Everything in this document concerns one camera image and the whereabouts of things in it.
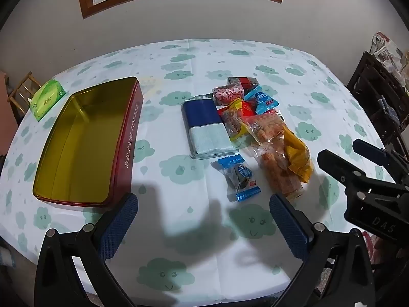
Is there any pile of newspapers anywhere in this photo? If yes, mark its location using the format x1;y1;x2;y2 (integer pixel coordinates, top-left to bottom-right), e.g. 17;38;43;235
371;32;409;80

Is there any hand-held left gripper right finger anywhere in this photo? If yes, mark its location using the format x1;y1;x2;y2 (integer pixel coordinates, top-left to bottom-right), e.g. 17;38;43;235
269;193;376;307

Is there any black and red snack packet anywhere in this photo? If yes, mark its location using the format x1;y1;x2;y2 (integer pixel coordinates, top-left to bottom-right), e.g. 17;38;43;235
228;77;261;95

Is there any grey blue cloth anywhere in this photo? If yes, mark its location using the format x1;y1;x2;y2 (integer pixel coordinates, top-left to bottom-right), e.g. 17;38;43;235
377;97;400;131

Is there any wooden rack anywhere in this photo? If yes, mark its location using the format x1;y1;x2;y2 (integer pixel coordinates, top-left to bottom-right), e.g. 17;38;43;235
6;71;42;116

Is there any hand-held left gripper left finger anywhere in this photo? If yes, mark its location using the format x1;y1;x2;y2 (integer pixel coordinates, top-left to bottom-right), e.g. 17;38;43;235
35;193;144;307

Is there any pink patterned snack pack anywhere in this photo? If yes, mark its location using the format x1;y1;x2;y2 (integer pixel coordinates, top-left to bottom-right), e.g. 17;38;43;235
212;82;246;107

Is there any clear bag of orange snacks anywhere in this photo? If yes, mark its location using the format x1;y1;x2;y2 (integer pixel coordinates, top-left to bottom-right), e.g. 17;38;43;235
252;141;305;200

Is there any blue packet with dark candy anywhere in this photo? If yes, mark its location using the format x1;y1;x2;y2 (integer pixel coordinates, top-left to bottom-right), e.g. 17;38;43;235
217;154;263;202

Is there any red and gold tin box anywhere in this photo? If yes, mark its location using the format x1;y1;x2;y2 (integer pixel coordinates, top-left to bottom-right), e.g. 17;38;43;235
33;77;143;212

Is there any cloud print tablecloth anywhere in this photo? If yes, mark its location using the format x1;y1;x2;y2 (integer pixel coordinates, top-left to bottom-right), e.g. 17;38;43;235
0;38;398;304

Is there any green tissue pack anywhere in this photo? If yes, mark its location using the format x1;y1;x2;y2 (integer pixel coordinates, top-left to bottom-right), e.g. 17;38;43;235
29;79;67;122

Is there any orange yellow snack packet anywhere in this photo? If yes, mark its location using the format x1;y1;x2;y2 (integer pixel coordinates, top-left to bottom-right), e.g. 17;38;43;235
281;125;314;183

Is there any yellow cake packet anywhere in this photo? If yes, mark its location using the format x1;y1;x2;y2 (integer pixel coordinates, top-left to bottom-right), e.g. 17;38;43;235
219;97;253;141

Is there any navy and light blue packet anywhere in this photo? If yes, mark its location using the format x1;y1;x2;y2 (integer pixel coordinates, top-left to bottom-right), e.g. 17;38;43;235
181;95;240;160

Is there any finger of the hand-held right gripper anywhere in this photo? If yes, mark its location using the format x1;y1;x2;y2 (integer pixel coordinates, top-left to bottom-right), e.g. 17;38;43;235
352;138;409;175
317;149;379;195

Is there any dark wooden furniture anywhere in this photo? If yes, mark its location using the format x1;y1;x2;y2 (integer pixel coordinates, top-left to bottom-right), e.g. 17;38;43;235
347;51;409;157

